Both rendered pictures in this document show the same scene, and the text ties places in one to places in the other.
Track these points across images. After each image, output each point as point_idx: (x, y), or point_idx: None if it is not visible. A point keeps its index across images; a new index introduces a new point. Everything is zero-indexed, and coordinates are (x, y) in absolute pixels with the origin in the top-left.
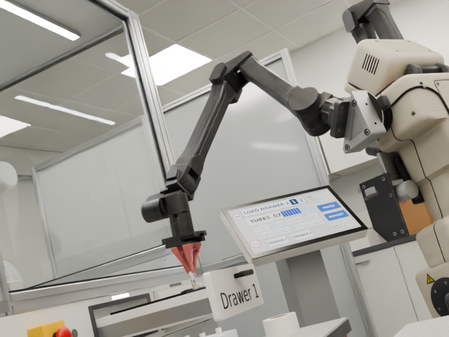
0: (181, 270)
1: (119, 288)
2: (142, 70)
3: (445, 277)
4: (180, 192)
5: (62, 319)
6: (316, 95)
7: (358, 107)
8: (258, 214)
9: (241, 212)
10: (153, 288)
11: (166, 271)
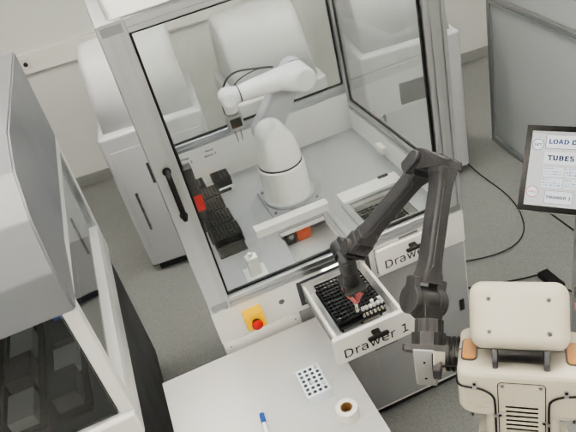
0: (420, 220)
1: (331, 262)
2: (422, 13)
3: None
4: (346, 262)
5: (271, 297)
6: (412, 309)
7: (414, 363)
8: (563, 150)
9: (546, 140)
10: (375, 248)
11: (397, 229)
